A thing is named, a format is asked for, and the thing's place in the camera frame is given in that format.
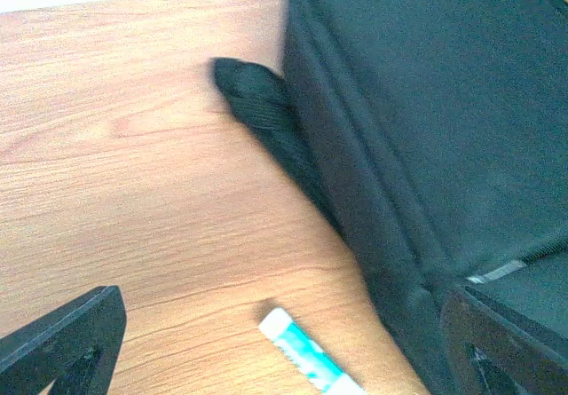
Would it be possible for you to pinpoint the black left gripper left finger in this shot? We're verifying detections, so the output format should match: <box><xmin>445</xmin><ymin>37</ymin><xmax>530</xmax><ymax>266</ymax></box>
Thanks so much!
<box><xmin>1</xmin><ymin>286</ymin><xmax>127</xmax><ymax>394</ymax></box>

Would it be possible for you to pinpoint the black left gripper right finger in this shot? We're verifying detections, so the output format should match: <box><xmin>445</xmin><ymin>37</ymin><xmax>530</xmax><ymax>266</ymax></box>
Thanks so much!
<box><xmin>441</xmin><ymin>286</ymin><xmax>567</xmax><ymax>394</ymax></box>

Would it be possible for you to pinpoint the green white glue stick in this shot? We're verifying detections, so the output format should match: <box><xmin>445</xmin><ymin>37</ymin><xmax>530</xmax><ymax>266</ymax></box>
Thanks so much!
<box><xmin>258</xmin><ymin>307</ymin><xmax>367</xmax><ymax>395</ymax></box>

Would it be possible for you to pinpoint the black student bag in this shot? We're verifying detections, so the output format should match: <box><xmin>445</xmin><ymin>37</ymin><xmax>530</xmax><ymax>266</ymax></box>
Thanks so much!
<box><xmin>212</xmin><ymin>0</ymin><xmax>567</xmax><ymax>394</ymax></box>

